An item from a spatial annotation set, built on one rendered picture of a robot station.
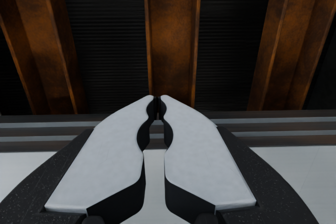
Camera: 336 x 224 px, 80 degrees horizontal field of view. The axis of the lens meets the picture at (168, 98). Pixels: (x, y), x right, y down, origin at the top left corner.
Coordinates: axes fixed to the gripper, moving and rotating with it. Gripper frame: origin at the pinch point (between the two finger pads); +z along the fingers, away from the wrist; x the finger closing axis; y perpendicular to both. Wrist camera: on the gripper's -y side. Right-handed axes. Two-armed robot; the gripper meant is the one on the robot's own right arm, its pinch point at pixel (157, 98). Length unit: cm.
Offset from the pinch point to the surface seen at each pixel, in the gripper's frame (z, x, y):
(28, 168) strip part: 5.6, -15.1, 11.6
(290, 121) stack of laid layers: 9.3, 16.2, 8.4
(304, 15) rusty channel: 24.5, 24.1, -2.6
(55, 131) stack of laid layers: 8.2, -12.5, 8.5
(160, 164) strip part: 5.6, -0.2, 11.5
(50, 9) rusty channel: 19.9, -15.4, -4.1
